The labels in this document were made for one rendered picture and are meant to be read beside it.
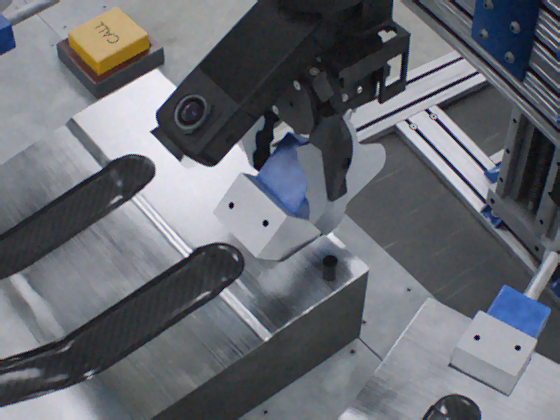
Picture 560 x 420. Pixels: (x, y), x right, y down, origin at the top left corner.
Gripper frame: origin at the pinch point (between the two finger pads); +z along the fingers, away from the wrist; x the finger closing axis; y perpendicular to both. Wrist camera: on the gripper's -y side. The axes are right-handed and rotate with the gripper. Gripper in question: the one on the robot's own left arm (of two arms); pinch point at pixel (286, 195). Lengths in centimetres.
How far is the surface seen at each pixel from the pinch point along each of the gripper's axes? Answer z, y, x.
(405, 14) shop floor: 92, 102, 82
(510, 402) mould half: 6.4, 3.7, -20.6
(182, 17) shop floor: 92, 63, 112
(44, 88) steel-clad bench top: 11.8, -3.3, 32.8
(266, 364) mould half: 6.3, -7.3, -6.8
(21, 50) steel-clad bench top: 11.8, -2.4, 39.5
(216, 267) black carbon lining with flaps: 3.3, -6.0, 0.2
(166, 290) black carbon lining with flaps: 3.7, -9.9, 1.0
